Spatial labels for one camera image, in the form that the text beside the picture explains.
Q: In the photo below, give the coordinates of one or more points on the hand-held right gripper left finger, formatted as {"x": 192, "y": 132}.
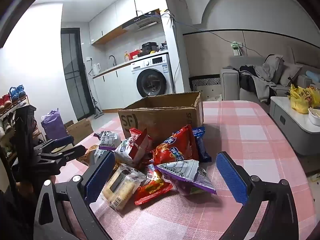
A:
{"x": 100, "y": 177}

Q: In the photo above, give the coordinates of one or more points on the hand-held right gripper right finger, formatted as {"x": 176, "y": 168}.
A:
{"x": 231, "y": 177}

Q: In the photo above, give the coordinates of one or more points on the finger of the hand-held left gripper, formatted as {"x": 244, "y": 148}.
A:
{"x": 72, "y": 152}
{"x": 62, "y": 141}

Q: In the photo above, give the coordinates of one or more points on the white red snack packet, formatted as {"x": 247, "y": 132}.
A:
{"x": 127, "y": 150}

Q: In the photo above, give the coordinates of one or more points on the blue snack packet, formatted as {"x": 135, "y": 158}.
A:
{"x": 202, "y": 147}

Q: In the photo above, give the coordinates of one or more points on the purple white snack packet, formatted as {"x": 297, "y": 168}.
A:
{"x": 187, "y": 172}

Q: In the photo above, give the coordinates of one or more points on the large red snack packet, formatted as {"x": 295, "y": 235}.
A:
{"x": 172, "y": 147}

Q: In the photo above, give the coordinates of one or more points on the brown cardboard box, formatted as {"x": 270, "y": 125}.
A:
{"x": 160, "y": 120}

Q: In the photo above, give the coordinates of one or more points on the person's left forearm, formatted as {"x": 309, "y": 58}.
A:
{"x": 15, "y": 217}

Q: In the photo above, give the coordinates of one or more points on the orange brown snack packet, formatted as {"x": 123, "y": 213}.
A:
{"x": 87, "y": 156}

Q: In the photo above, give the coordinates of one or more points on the purple plastic bag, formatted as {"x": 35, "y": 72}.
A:
{"x": 53, "y": 127}

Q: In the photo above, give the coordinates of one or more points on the small cardboard box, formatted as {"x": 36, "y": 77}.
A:
{"x": 80, "y": 131}

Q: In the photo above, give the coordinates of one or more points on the clear wrapped cake packet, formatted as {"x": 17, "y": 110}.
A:
{"x": 122, "y": 187}

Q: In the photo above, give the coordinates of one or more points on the shoe rack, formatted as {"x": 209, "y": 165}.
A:
{"x": 7, "y": 116}

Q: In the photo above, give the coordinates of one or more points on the grey purple snack packet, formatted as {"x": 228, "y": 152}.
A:
{"x": 108, "y": 140}

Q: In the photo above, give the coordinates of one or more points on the red shoes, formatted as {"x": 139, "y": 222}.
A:
{"x": 5, "y": 101}

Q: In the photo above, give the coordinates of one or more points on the pink checkered tablecloth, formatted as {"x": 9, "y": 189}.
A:
{"x": 250, "y": 142}

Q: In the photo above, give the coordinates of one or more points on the floor vacuum cleaner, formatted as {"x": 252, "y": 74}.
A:
{"x": 98, "y": 112}

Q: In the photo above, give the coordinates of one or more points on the small red snack packet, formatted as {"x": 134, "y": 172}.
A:
{"x": 152, "y": 190}

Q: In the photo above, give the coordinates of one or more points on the dark glass door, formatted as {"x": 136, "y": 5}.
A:
{"x": 75, "y": 75}

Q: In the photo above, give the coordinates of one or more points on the white lower kitchen cabinets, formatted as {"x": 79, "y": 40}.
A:
{"x": 110, "y": 87}

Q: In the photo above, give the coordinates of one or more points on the white kitchen cabinets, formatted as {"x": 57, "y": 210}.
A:
{"x": 110, "y": 17}
{"x": 110, "y": 87}

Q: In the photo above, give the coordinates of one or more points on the white coffee table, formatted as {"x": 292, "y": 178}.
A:
{"x": 287, "y": 122}

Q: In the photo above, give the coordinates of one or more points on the white electric kettle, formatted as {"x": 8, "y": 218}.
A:
{"x": 95, "y": 68}

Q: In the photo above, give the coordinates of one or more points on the beige cloth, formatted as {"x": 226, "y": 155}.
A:
{"x": 213, "y": 98}

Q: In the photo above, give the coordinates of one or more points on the grey sofa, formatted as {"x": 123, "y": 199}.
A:
{"x": 230, "y": 85}

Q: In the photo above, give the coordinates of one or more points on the kitchen faucet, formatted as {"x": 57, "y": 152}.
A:
{"x": 115, "y": 61}

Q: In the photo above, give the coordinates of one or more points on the black white patterned panel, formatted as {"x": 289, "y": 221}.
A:
{"x": 205, "y": 83}

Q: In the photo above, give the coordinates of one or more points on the grey clothing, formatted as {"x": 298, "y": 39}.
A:
{"x": 262, "y": 85}

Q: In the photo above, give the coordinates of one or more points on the black clothing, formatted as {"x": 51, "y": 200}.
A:
{"x": 247, "y": 80}

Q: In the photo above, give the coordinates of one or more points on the yellow plastic bag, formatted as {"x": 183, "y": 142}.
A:
{"x": 298, "y": 102}

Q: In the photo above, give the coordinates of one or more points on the white bowl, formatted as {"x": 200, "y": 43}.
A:
{"x": 314, "y": 117}

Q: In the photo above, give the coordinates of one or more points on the yellow bottle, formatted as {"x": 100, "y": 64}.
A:
{"x": 126, "y": 57}

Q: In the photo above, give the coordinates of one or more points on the white washing machine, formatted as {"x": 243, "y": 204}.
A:
{"x": 152, "y": 80}

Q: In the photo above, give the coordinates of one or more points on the red box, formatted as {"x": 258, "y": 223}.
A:
{"x": 133, "y": 54}

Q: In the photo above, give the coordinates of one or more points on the grey pillow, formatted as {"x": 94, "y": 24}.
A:
{"x": 275, "y": 67}
{"x": 291, "y": 75}

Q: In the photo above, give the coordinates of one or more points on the black pressure cooker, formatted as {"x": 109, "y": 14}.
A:
{"x": 149, "y": 48}

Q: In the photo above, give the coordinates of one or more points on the white upper kitchen cabinets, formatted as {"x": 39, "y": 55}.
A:
{"x": 110, "y": 17}

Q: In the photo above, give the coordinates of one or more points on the black bag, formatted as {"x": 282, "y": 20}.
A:
{"x": 163, "y": 47}

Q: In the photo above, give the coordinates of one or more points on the range hood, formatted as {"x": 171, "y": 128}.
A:
{"x": 142, "y": 22}

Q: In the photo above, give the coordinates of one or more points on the wall socket with green plug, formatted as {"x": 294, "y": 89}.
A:
{"x": 236, "y": 51}

